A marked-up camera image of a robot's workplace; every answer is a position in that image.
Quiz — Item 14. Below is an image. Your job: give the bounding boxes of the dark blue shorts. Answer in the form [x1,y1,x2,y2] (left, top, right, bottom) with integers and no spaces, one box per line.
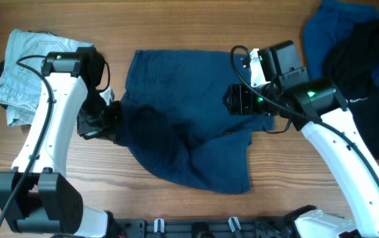
[115,50,274,194]

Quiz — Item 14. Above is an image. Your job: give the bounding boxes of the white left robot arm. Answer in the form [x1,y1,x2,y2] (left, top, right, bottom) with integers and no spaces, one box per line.
[0,47,125,237]

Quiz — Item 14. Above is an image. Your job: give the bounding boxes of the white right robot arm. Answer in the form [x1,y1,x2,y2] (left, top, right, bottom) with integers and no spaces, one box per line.
[223,41,379,237]

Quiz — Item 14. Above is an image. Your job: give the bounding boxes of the light blue denim jeans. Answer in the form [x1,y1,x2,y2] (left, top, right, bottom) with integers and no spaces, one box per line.
[0,28,94,127]

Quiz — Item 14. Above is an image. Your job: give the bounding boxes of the black garment in pile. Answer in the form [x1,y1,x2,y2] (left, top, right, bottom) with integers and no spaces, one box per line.
[323,19,379,160]

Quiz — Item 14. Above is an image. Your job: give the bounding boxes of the blue garment in pile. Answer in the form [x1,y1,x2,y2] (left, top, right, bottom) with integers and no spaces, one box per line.
[302,0,379,87]

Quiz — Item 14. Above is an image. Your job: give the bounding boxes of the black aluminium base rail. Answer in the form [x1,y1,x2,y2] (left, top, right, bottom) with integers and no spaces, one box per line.
[116,217,296,238]

